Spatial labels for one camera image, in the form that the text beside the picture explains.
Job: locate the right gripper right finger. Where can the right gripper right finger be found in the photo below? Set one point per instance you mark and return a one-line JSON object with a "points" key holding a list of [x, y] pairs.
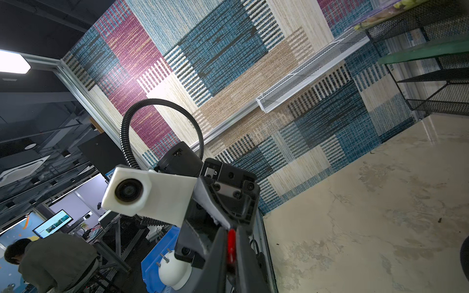
{"points": [[249, 278]]}

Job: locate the blue plastic bin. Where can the blue plastic bin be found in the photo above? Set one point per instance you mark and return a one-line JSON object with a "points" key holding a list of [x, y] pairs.
{"points": [[149, 266]]}

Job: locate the white mesh wall basket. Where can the white mesh wall basket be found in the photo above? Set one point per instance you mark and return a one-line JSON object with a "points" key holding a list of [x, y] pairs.
{"points": [[314, 67]]}

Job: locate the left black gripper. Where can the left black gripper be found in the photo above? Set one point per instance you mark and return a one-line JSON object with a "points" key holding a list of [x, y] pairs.
{"points": [[224, 196]]}

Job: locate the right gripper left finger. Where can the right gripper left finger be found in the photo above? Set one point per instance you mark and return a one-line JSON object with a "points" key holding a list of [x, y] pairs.
{"points": [[213, 276]]}

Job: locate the person in background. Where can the person in background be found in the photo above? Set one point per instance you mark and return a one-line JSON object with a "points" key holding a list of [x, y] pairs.
{"points": [[59, 263]]}

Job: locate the black monitor back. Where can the black monitor back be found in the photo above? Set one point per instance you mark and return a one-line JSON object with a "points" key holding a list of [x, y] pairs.
{"points": [[103, 153]]}

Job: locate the green board on shelf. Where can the green board on shelf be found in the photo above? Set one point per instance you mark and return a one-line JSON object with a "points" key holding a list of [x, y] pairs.
{"points": [[458, 44]]}

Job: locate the colourful book on shelf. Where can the colourful book on shelf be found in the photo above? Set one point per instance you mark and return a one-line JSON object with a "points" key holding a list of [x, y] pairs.
{"points": [[384, 12]]}

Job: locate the black wire shelf rack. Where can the black wire shelf rack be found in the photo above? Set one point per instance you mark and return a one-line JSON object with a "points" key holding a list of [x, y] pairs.
{"points": [[435, 85]]}

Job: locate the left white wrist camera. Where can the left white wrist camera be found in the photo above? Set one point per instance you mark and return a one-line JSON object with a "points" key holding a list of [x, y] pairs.
{"points": [[159, 196]]}

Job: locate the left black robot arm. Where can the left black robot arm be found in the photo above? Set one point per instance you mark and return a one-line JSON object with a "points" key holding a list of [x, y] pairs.
{"points": [[172, 158]]}

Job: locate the black dome screw base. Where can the black dome screw base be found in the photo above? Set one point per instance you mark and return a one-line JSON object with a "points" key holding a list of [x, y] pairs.
{"points": [[464, 257]]}

